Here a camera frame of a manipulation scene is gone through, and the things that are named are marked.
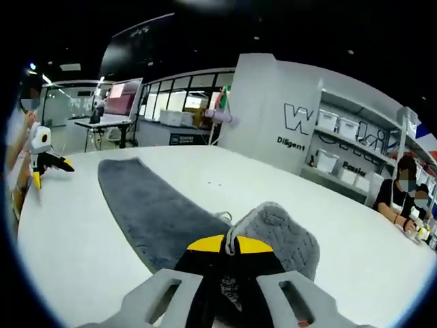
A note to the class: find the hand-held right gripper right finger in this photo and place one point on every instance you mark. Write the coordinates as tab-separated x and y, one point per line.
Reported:
263	273

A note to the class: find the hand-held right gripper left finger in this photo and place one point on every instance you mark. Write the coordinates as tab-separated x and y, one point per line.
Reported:
191	273

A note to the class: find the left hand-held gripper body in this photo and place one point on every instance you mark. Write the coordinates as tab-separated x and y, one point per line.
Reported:
41	140

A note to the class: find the grey towel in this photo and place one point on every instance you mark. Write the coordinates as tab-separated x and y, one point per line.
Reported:
153	201

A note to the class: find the person's right hand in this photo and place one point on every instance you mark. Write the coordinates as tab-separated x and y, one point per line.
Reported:
305	314

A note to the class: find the standing desk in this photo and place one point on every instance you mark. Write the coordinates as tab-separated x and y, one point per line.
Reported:
102	123

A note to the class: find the monitor with purple screen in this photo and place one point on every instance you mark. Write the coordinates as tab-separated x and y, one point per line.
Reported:
123	97

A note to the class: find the white lidded plastic crate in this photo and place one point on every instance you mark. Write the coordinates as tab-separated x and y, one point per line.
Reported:
175	117

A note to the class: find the black sign panel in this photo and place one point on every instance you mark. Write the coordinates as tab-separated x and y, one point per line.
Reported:
182	139

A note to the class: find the large dark hanging screen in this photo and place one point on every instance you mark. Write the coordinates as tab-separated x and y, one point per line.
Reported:
136	48

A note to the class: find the brown cardboard box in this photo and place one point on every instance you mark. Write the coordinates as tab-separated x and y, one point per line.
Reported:
200	118

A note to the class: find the lavender roll with white stand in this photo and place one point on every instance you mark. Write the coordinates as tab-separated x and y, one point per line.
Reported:
222	117

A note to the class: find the group of white storage bins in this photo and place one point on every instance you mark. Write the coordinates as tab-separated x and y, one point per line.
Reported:
329	121

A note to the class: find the small red green flag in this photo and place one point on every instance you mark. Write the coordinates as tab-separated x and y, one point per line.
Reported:
224	97

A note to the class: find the grey metal shelving rack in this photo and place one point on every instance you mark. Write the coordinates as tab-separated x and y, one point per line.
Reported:
404	126

